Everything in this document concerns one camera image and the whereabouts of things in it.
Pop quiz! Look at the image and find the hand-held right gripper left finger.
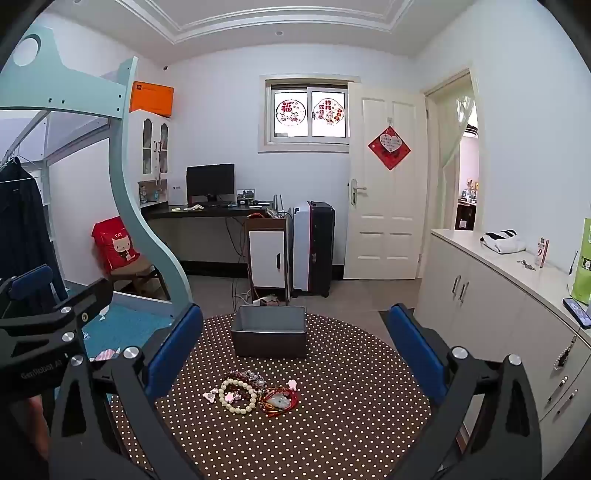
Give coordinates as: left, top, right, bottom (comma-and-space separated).
48, 304, 206, 480

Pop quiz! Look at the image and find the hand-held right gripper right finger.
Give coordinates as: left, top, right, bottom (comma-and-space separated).
385, 303, 543, 480

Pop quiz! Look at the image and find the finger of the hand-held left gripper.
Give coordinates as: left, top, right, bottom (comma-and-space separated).
0, 277, 115, 356
0, 264, 68, 320

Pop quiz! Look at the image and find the cream bead bracelet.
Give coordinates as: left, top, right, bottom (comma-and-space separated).
218, 377, 259, 415

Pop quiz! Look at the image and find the dark red bead bracelet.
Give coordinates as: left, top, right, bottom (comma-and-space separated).
226, 369, 267, 391

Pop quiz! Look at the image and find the grey metal box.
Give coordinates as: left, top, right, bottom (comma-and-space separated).
230, 305, 308, 358

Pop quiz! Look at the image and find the red cord jade pendant necklace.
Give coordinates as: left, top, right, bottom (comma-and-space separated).
257, 387, 300, 417

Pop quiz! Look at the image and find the person's left forearm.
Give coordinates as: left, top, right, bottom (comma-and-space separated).
23, 396, 51, 467

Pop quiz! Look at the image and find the blue mattress cover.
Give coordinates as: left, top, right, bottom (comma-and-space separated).
65, 291, 178, 361

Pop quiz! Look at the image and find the wooden chair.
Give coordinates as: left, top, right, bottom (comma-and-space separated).
108, 256, 169, 301

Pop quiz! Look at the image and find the red cat cushion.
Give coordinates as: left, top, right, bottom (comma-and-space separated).
91, 216, 141, 275

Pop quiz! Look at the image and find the white sideboard cabinet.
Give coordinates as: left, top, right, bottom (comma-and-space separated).
416, 228, 591, 462

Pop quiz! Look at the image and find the round polka dot table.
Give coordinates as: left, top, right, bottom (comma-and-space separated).
111, 313, 432, 480

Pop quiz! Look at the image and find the brown cabinet with white door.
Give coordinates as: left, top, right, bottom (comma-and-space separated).
244, 216, 291, 303

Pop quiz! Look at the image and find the folded black and white clothing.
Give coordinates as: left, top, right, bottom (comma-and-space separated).
479, 228, 527, 254

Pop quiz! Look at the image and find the white box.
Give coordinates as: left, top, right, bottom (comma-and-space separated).
168, 176, 188, 206

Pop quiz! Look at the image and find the black and white suitcase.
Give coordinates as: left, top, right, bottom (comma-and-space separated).
292, 200, 336, 298

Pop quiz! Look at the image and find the black top desk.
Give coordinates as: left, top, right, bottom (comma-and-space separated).
141, 203, 289, 278

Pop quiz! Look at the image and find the white panel door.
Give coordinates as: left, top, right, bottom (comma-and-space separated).
342, 83, 428, 281

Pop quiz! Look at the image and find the black smartphone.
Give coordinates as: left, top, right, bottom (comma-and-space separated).
562, 298, 591, 329

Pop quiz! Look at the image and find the white glass door cabinet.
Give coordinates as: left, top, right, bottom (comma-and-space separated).
128, 111, 176, 213

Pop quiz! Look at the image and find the black computer monitor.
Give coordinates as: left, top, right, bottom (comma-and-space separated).
186, 163, 236, 206

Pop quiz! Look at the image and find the green bag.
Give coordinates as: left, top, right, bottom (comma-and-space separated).
570, 218, 591, 305

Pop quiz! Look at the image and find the red diamond door decoration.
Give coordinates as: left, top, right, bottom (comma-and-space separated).
368, 126, 411, 171

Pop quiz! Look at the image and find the orange cardboard box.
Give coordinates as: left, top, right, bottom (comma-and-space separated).
129, 80, 175, 117

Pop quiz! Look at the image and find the red figure window sticker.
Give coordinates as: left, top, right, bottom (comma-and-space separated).
318, 98, 345, 125

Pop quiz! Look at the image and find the white framed window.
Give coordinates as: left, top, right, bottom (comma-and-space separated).
259, 75, 361, 154

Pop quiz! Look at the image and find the red round window sticker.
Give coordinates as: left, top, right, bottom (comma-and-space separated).
276, 99, 305, 126

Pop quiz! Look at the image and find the teal bunk bed frame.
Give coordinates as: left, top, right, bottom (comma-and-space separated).
0, 23, 192, 319

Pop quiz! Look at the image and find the black power cable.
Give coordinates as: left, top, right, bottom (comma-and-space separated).
224, 216, 252, 301

